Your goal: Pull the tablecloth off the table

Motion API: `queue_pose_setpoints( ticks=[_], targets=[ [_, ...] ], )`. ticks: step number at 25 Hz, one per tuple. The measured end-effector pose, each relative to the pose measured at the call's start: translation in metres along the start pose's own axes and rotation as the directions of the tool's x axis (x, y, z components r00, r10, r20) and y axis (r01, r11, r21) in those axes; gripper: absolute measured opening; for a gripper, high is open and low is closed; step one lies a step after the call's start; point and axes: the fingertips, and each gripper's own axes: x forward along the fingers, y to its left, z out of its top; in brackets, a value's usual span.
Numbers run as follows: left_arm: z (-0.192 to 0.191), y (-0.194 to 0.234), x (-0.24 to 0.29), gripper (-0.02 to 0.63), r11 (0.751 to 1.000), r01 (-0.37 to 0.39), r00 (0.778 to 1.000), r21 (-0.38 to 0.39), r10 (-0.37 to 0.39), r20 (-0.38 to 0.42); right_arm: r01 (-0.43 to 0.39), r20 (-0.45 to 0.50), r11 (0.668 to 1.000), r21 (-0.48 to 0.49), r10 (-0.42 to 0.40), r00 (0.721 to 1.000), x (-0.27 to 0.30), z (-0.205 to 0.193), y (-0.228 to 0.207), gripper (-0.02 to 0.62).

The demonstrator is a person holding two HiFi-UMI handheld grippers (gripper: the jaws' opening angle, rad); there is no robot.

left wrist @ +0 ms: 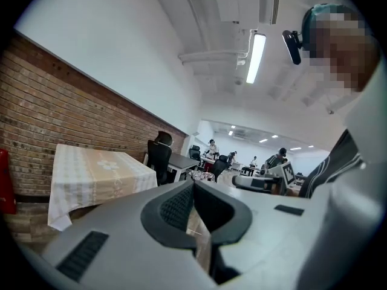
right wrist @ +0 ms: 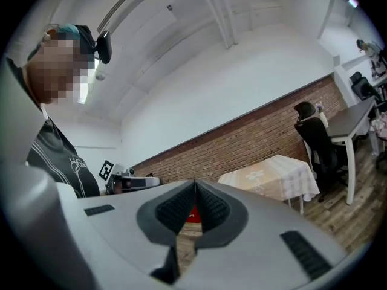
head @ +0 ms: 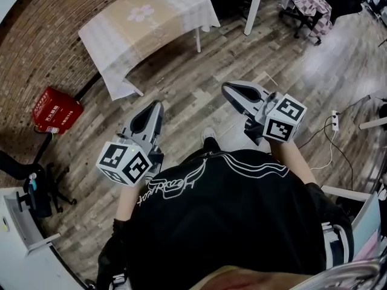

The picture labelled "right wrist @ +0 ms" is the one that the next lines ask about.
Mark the pink bag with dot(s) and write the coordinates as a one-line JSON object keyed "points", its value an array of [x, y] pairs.
{"points": [[378, 129]]}

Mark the black mesh office chair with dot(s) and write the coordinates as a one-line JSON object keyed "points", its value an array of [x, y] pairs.
{"points": [[361, 86]]}

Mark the black high-back office chair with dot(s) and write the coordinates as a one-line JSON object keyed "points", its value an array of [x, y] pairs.
{"points": [[317, 143]]}

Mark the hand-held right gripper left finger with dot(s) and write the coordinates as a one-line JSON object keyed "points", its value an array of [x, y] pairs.
{"points": [[121, 228]]}

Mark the light checked tablecloth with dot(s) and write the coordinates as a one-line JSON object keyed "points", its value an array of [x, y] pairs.
{"points": [[272, 174]]}

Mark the dark desk with white legs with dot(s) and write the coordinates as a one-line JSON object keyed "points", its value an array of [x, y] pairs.
{"points": [[350, 116]]}

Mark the person's head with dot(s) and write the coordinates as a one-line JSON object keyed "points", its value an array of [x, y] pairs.
{"points": [[57, 68]]}

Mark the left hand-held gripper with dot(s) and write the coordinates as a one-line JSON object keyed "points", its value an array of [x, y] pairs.
{"points": [[136, 183]]}

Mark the person's black patterned shirt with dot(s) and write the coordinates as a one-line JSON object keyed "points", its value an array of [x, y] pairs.
{"points": [[60, 162]]}

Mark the red object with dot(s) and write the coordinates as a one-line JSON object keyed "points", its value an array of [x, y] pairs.
{"points": [[193, 217]]}

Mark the white round ceiling sensor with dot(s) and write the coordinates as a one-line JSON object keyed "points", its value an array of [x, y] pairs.
{"points": [[100, 76]]}

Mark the small potted flower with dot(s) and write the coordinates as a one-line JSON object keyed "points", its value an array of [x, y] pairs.
{"points": [[319, 106]]}

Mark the white-legged table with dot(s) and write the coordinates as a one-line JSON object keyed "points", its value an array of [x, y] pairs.
{"points": [[302, 206]]}

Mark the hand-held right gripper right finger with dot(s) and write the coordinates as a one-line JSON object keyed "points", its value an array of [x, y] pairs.
{"points": [[260, 222]]}

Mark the white ceiling pipes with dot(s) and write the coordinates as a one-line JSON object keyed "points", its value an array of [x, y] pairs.
{"points": [[223, 14]]}

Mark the long ceiling air vent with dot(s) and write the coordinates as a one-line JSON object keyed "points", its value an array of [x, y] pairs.
{"points": [[121, 6]]}

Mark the black head-worn camera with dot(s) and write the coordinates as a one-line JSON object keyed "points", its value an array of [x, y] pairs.
{"points": [[104, 47]]}

